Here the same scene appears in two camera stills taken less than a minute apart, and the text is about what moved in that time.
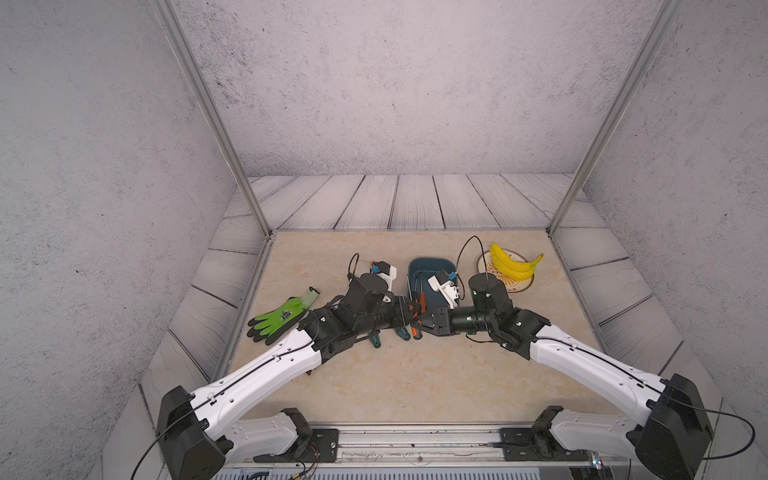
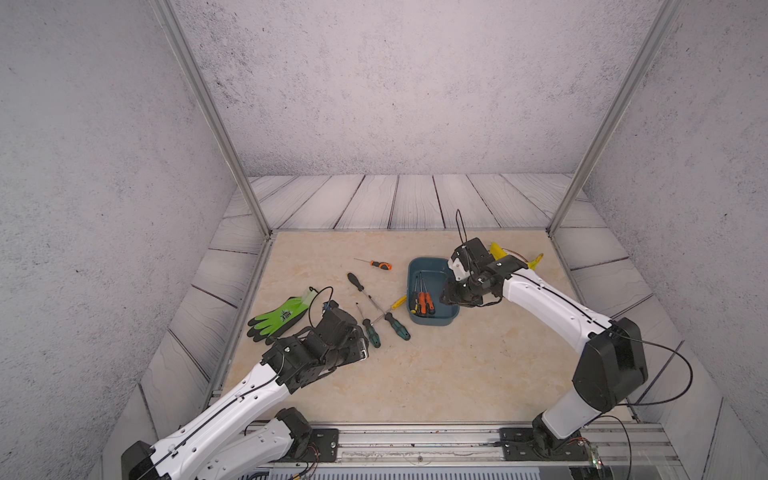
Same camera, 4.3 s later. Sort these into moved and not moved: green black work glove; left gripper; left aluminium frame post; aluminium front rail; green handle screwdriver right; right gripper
Moved: right gripper; left gripper
Not moved: green black work glove; aluminium front rail; left aluminium frame post; green handle screwdriver right
